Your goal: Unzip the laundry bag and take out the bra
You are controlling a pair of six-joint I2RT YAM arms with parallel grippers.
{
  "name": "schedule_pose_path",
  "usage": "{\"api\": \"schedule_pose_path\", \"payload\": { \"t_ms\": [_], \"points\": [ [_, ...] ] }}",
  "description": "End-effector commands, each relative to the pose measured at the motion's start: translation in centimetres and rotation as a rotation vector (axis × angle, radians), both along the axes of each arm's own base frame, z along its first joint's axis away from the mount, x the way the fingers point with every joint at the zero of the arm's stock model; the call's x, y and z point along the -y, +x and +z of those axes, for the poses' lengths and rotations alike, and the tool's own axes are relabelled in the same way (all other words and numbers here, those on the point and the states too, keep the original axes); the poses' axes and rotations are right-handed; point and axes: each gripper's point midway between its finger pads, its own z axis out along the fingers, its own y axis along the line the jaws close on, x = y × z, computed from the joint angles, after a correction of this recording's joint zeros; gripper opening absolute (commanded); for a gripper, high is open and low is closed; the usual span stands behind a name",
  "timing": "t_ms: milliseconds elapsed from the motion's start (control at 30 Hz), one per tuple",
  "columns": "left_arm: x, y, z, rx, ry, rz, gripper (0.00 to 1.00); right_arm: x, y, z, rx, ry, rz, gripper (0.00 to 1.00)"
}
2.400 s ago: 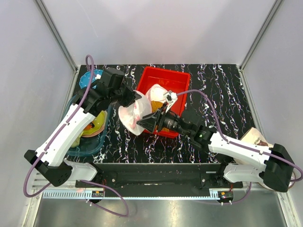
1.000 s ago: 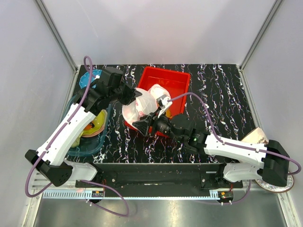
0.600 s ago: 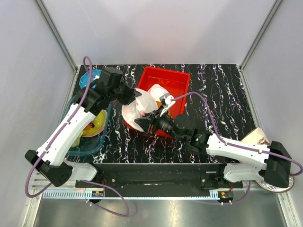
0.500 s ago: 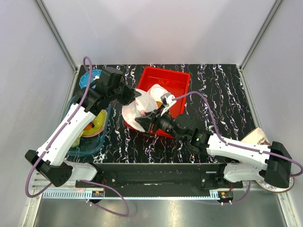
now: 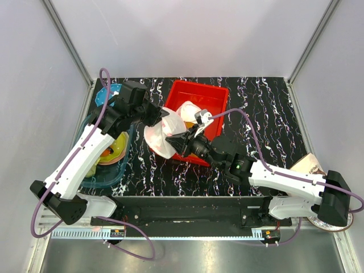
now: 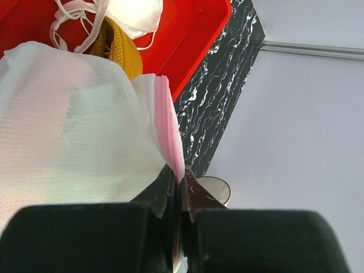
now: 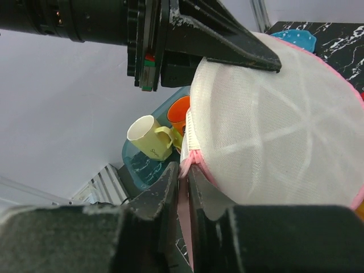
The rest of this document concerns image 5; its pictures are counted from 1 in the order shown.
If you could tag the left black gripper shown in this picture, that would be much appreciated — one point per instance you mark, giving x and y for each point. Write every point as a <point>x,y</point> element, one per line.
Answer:
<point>155,117</point>

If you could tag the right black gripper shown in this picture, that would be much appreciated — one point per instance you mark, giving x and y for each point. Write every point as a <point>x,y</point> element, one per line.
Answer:
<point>184,141</point>

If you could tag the white pink mesh laundry bag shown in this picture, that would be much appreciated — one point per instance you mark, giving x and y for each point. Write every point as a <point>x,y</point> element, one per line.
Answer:
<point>155,136</point>

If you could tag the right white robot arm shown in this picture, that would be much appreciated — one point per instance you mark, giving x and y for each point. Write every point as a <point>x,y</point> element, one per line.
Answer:
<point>307,195</point>

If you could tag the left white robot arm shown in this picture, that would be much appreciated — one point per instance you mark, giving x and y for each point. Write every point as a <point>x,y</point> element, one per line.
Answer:
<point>58,192</point>

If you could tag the white pink bra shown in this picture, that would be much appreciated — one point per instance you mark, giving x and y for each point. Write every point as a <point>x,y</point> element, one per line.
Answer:
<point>187,112</point>

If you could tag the mustard yellow garment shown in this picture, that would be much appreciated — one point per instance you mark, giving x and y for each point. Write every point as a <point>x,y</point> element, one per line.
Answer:
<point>189,125</point>

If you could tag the red plastic bin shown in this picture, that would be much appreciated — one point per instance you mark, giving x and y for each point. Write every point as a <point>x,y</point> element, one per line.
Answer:
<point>209,97</point>

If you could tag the pink plate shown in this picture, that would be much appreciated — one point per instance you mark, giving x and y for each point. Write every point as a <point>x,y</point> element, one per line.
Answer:
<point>113,161</point>

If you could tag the orange cup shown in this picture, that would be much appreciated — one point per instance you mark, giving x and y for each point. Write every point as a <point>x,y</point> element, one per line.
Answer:
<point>107,152</point>

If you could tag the clear blue plastic tub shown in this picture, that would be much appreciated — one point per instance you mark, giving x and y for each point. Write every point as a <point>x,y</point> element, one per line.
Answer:
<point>107,176</point>

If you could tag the cream yellow mug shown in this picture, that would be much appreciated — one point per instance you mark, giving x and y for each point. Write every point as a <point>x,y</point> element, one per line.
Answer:
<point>92,171</point>

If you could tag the beige bear pouch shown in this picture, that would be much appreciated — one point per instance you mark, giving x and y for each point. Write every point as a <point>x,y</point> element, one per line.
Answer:
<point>308,164</point>

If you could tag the silver round coaster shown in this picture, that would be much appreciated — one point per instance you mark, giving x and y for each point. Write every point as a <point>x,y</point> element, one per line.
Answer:
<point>328,227</point>

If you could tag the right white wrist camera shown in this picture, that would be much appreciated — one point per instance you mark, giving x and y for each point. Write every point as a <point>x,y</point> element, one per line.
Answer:
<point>203,119</point>

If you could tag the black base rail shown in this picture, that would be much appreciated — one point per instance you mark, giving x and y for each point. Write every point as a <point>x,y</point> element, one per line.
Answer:
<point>196,217</point>

